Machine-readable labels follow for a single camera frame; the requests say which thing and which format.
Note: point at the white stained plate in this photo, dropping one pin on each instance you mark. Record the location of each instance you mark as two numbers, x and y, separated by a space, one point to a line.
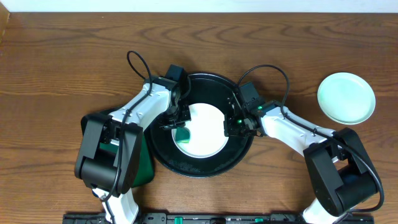
206 130

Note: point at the round black tray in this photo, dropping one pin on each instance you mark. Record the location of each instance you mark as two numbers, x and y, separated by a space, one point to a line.
214 90

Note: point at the green and yellow sponge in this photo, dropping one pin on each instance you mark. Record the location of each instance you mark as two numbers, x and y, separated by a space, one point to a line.
182 135

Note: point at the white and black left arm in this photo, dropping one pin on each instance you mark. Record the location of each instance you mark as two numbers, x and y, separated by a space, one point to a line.
137 114

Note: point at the green rectangular water tray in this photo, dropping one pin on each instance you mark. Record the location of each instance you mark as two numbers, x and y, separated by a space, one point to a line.
146 168

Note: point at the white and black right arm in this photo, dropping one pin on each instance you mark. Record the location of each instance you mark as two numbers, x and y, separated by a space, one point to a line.
341 172

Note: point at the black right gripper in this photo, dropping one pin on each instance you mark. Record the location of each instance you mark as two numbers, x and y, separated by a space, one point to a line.
231 130

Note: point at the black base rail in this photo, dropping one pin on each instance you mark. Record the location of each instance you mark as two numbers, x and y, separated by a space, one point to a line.
162 218

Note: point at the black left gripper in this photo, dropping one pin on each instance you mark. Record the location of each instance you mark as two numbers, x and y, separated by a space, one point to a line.
179 115

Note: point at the mint green plate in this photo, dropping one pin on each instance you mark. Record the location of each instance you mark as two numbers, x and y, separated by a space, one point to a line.
346 98

